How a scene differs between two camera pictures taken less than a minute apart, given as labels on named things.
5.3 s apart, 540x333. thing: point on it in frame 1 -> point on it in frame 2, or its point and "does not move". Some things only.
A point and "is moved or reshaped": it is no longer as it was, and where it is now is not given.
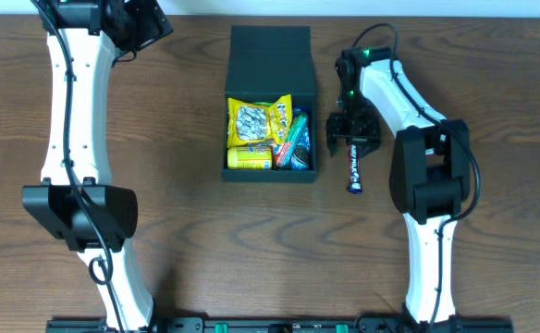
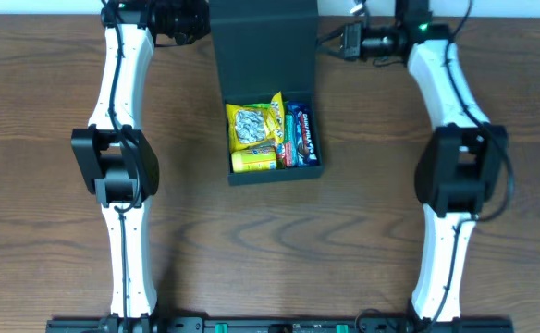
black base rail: x=281 y=326 does not move
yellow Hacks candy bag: x=255 y=123 does not move
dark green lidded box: x=266 y=63 is moved or reshaped
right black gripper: x=353 y=136 -> x=350 y=41
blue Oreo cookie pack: x=301 y=154 -> x=317 y=150
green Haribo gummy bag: x=263 y=104 -> x=275 y=125
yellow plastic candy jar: x=250 y=157 is moved or reshaped
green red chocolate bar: x=286 y=151 is moved or reshaped
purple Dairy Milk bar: x=355 y=186 -> x=304 y=154
